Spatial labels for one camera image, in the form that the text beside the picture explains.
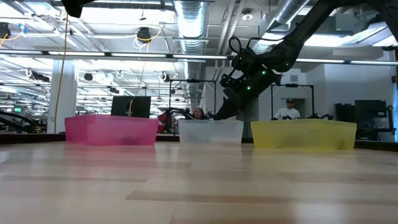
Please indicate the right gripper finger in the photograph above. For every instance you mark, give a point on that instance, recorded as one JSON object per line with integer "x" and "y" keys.
{"x": 234, "y": 102}
{"x": 222, "y": 113}

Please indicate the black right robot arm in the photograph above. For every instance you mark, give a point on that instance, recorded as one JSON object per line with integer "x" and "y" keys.
{"x": 295, "y": 40}

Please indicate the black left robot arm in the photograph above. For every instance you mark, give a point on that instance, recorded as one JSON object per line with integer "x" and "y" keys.
{"x": 76, "y": 7}

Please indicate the clear plastic bin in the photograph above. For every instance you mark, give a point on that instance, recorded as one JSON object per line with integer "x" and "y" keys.
{"x": 211, "y": 132}

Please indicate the person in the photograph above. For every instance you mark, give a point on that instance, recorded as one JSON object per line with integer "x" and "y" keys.
{"x": 198, "y": 113}
{"x": 287, "y": 112}

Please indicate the background black robot arms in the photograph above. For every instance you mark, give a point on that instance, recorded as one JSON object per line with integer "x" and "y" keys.
{"x": 177, "y": 110}
{"x": 323, "y": 117}

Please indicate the red chair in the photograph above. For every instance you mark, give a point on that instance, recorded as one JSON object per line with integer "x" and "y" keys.
{"x": 163, "y": 119}

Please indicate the white ceiling sensor dome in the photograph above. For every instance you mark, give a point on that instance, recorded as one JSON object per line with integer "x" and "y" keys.
{"x": 247, "y": 17}

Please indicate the yellow plastic bin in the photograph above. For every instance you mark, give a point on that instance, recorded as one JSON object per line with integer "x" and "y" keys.
{"x": 301, "y": 133}

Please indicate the black monitor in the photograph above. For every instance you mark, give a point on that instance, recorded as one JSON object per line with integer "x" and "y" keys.
{"x": 140, "y": 105}

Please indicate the bright ceiling light panel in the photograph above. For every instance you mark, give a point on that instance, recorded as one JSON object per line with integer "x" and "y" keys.
{"x": 326, "y": 40}

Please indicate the black bar with light strips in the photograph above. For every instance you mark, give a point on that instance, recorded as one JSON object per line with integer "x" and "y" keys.
{"x": 124, "y": 55}

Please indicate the pink plastic bin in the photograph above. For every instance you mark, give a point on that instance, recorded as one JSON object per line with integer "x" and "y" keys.
{"x": 109, "y": 130}

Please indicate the black equipment rack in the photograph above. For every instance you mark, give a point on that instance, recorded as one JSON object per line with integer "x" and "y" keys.
{"x": 370, "y": 109}

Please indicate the blue panel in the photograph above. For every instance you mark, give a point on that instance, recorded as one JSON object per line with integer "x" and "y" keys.
{"x": 395, "y": 109}

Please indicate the white building column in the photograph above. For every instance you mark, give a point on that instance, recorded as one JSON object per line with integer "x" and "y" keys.
{"x": 71, "y": 102}

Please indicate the green exit sign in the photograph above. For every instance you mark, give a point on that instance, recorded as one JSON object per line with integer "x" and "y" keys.
{"x": 17, "y": 109}

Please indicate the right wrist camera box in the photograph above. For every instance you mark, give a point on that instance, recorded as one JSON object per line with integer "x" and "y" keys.
{"x": 228, "y": 81}

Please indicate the grey wall vent grille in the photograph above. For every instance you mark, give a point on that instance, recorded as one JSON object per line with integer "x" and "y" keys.
{"x": 293, "y": 78}

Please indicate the black background station frame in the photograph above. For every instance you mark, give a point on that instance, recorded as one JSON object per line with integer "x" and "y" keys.
{"x": 308, "y": 85}

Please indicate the smooth silver ventilation duct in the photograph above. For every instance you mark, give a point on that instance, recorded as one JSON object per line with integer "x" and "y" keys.
{"x": 289, "y": 11}

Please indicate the ribbed silver ventilation duct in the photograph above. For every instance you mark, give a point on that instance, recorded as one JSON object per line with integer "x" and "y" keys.
{"x": 189, "y": 25}

